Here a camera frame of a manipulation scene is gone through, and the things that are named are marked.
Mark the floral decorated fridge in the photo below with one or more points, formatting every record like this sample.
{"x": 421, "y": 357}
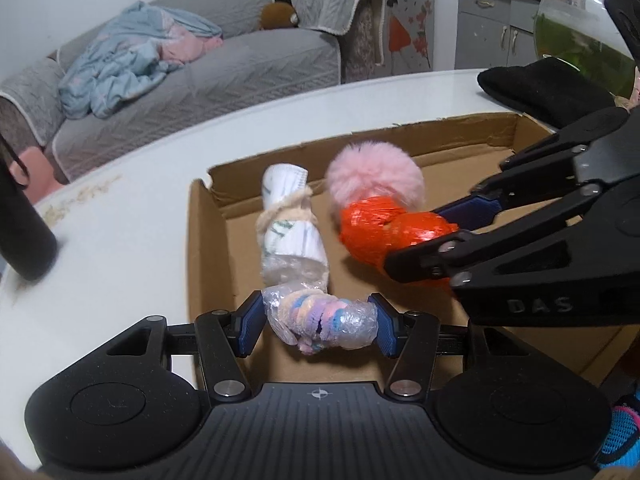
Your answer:
{"x": 408, "y": 34}

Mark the grey sofa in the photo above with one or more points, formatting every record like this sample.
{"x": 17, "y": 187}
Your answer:
{"x": 252, "y": 67}

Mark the pink fluffy pompom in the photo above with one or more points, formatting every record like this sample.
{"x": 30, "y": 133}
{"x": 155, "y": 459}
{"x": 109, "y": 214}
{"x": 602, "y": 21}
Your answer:
{"x": 368, "y": 169}

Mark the black thermos bottle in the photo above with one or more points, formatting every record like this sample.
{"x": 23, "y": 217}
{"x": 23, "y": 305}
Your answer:
{"x": 27, "y": 244}

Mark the black knit hat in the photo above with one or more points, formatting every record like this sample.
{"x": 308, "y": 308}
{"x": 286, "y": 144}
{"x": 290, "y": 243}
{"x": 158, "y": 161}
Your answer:
{"x": 550, "y": 90}

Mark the brown cardboard box tray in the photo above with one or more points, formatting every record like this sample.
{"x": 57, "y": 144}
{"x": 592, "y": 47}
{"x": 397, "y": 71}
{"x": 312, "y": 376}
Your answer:
{"x": 223, "y": 257}

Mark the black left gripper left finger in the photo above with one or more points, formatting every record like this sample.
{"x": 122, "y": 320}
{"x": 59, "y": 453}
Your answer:
{"x": 224, "y": 337}

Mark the orange plastic bag bundle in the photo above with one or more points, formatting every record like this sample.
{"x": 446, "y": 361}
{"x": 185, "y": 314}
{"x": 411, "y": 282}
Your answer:
{"x": 372, "y": 228}

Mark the grey cabinet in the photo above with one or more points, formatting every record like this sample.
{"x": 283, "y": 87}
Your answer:
{"x": 494, "y": 33}

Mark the glass fish bowl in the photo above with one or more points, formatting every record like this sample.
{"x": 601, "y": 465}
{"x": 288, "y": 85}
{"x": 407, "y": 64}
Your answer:
{"x": 581, "y": 33}

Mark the brown plush toy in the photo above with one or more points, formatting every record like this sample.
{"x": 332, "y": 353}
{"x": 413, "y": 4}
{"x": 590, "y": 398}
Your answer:
{"x": 278, "y": 15}

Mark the colourful sock at edge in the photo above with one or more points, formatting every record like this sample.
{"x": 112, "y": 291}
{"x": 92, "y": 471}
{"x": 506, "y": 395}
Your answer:
{"x": 621, "y": 445}

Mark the pink plastic stool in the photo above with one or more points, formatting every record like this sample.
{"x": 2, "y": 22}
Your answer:
{"x": 35, "y": 174}

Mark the pastel striped bundle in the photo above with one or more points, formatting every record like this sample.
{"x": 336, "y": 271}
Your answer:
{"x": 308, "y": 318}

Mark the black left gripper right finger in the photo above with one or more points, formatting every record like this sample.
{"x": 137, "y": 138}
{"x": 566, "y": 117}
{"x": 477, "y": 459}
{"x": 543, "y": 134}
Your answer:
{"x": 410, "y": 340}

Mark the light blue blanket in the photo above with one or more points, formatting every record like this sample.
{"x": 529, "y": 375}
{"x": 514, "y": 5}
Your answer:
{"x": 131, "y": 56}

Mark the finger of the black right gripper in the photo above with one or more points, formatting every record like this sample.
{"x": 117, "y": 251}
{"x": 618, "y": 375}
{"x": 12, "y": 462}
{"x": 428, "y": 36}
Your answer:
{"x": 579, "y": 154}
{"x": 450, "y": 254}

